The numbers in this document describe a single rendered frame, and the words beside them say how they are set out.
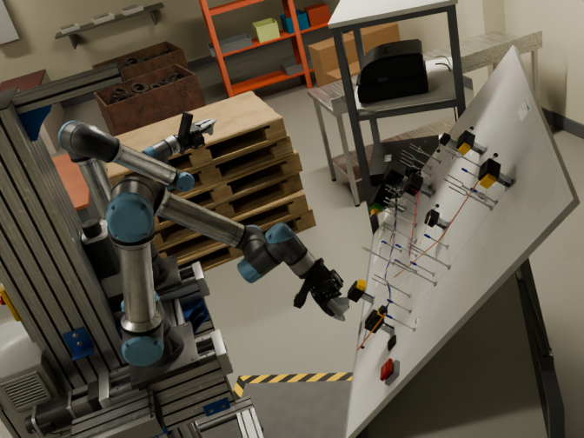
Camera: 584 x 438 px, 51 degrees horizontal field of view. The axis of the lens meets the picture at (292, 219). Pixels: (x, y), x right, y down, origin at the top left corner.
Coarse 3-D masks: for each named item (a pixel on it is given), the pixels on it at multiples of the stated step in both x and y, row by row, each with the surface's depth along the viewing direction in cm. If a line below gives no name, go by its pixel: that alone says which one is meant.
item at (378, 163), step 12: (384, 144) 308; (396, 144) 305; (408, 144) 302; (420, 144) 299; (432, 144) 295; (372, 156) 300; (384, 156) 296; (396, 156) 293; (420, 156) 287; (372, 168) 289; (384, 168) 286; (408, 168) 280; (420, 168) 277; (372, 180) 284
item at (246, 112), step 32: (256, 96) 487; (160, 128) 476; (224, 128) 440; (256, 128) 430; (192, 160) 425; (224, 160) 434; (256, 160) 452; (288, 160) 453; (192, 192) 435; (224, 192) 443; (256, 192) 484; (288, 192) 466; (160, 224) 434; (256, 224) 467; (160, 256) 446; (192, 256) 454; (224, 256) 468
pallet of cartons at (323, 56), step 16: (352, 32) 715; (368, 32) 697; (384, 32) 701; (320, 48) 688; (352, 48) 694; (368, 48) 702; (320, 64) 694; (336, 64) 696; (352, 64) 696; (320, 80) 715; (336, 80) 669
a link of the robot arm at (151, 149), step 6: (156, 144) 245; (162, 144) 246; (168, 144) 246; (144, 150) 243; (150, 150) 243; (156, 150) 244; (162, 150) 245; (168, 150) 246; (156, 156) 244; (162, 156) 245; (168, 156) 248; (168, 162) 248
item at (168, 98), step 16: (176, 64) 739; (128, 80) 728; (144, 80) 735; (160, 80) 726; (176, 80) 726; (192, 80) 676; (96, 96) 696; (112, 96) 725; (128, 96) 670; (144, 96) 660; (160, 96) 668; (176, 96) 675; (192, 96) 683; (112, 112) 652; (128, 112) 659; (144, 112) 666; (160, 112) 673; (176, 112) 682; (112, 128) 680; (128, 128) 664
